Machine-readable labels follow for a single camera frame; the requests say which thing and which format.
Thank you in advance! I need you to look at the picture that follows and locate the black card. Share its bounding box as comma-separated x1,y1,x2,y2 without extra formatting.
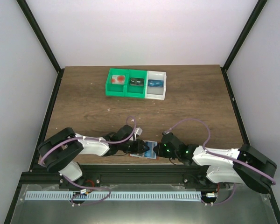
129,77,144,86

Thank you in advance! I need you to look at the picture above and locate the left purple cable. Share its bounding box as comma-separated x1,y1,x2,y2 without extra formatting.
41,116,137,207

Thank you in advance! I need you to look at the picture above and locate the purple cable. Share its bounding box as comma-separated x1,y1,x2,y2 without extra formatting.
41,116,137,207
164,118,276,206

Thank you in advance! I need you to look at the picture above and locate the light blue slotted cable duct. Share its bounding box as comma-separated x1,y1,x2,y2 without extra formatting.
25,191,201,202

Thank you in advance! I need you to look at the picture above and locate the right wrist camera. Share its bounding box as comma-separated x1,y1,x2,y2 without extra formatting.
162,131,172,137

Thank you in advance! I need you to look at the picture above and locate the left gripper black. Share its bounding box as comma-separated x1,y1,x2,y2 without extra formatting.
119,139,150,154

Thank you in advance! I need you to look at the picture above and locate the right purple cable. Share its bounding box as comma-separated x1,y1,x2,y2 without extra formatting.
164,118,276,206

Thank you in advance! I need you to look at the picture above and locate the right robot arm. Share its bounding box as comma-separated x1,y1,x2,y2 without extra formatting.
154,133,277,194

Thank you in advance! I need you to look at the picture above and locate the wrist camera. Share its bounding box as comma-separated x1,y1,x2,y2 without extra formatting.
162,131,172,137
133,127,142,140

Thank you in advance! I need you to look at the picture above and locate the blue credit card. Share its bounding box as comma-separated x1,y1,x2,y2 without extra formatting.
147,79,164,87
143,141,158,159

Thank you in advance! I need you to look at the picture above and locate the black aluminium frame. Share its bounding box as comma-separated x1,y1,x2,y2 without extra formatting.
4,0,267,224

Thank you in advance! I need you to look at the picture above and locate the green double bin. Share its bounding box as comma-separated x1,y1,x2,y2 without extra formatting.
105,68,147,98

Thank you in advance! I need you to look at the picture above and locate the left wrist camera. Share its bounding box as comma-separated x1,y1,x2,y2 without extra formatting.
133,127,142,140

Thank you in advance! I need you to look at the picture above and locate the red white card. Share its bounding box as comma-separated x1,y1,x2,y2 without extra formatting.
111,75,126,84

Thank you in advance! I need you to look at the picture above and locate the white bin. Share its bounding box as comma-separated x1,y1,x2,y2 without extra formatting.
145,70,167,100

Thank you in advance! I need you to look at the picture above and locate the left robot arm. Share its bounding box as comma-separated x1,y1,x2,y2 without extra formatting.
37,125,149,189

